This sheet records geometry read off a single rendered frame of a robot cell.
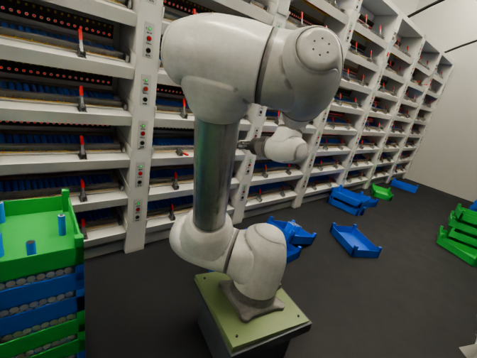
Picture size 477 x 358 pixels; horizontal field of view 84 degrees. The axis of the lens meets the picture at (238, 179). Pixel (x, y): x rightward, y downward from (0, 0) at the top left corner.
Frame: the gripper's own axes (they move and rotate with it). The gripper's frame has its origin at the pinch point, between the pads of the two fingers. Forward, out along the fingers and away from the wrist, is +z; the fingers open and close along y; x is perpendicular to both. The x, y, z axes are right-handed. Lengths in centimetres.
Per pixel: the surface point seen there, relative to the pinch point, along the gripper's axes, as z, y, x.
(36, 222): -1, -76, -23
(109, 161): 21, -48, -9
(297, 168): 30, 98, -24
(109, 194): 28, -47, -25
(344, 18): 2, 96, 81
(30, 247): -23, -79, -22
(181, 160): 21.4, -14.1, -10.3
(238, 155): 21.0, 24.7, -9.5
